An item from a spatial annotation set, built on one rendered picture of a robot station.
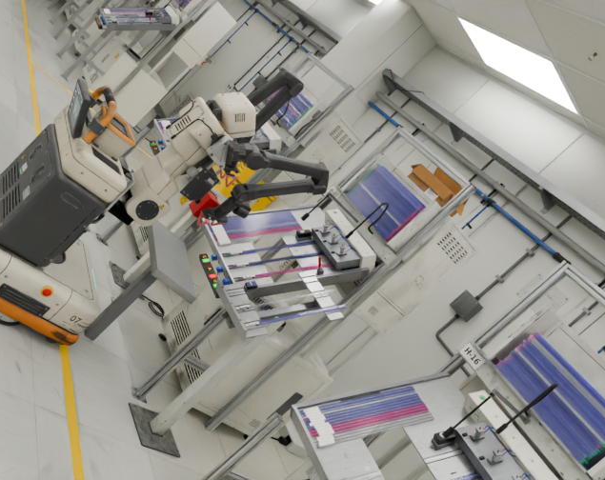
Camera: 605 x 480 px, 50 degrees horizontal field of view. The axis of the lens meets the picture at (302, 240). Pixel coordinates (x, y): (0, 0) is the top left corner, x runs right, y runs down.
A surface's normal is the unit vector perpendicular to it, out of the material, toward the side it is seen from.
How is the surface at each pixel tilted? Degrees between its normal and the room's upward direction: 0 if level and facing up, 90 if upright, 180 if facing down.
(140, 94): 90
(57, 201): 90
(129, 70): 90
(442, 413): 44
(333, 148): 90
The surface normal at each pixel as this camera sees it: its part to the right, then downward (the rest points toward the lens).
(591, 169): -0.59, -0.51
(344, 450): 0.11, -0.84
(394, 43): 0.36, 0.53
